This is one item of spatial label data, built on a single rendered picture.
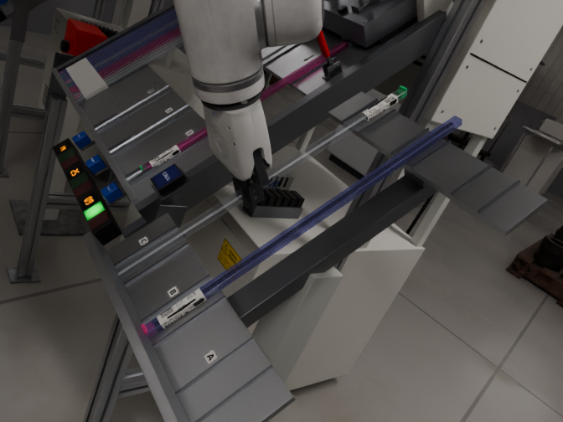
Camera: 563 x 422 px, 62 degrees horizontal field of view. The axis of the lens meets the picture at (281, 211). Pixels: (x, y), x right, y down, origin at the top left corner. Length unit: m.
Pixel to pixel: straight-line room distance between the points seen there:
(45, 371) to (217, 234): 0.63
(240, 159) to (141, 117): 0.52
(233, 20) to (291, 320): 0.40
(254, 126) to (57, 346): 1.15
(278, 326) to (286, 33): 0.41
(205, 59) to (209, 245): 0.77
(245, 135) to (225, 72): 0.08
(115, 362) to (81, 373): 0.51
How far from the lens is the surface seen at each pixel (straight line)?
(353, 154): 4.14
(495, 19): 1.20
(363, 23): 0.97
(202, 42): 0.51
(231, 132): 0.56
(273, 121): 0.86
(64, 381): 1.49
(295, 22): 0.51
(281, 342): 0.70
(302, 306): 0.66
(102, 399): 1.09
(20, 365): 1.52
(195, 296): 0.58
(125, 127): 1.06
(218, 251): 1.19
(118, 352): 0.99
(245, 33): 0.51
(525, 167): 7.36
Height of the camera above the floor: 1.12
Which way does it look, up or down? 23 degrees down
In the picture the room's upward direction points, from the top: 24 degrees clockwise
